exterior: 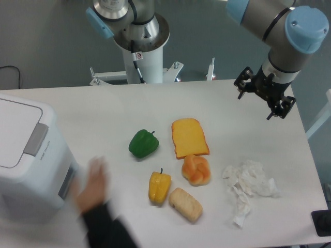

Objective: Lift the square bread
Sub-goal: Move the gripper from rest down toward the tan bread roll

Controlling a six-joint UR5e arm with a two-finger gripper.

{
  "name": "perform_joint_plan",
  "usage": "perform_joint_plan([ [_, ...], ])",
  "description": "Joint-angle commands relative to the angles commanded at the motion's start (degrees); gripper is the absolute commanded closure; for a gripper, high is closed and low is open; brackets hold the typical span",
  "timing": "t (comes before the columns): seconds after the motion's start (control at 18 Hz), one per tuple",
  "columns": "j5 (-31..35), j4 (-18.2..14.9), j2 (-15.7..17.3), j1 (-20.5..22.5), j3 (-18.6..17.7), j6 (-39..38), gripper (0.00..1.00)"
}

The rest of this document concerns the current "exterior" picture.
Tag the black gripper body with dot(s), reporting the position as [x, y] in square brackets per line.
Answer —
[269, 83]

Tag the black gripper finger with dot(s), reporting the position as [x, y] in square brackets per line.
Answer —
[244, 83]
[281, 107]

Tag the pale rectangular bread loaf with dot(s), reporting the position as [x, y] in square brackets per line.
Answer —
[185, 204]

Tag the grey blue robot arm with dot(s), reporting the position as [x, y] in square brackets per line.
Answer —
[293, 35]

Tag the black sleeved forearm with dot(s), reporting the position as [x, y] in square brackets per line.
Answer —
[104, 231]

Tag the square toast bread slice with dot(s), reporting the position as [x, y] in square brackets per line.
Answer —
[188, 138]

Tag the knotted orange bread roll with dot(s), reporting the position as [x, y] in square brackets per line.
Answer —
[196, 170]

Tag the blurred human hand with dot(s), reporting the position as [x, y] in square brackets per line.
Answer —
[94, 192]

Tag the crumpled white tissue paper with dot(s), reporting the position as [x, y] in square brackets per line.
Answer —
[246, 181]

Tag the black device at edge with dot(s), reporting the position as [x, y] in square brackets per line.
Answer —
[321, 220]

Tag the green bell pepper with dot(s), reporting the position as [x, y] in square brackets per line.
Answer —
[143, 144]

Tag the yellow bell pepper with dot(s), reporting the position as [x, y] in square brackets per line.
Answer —
[159, 185]

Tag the white trash bin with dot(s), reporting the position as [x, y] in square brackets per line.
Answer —
[37, 166]

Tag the white frame right edge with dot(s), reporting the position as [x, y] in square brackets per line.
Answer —
[320, 119]

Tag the white metal frame base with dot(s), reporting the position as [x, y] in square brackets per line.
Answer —
[135, 75]

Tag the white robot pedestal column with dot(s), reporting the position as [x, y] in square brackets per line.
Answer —
[144, 43]

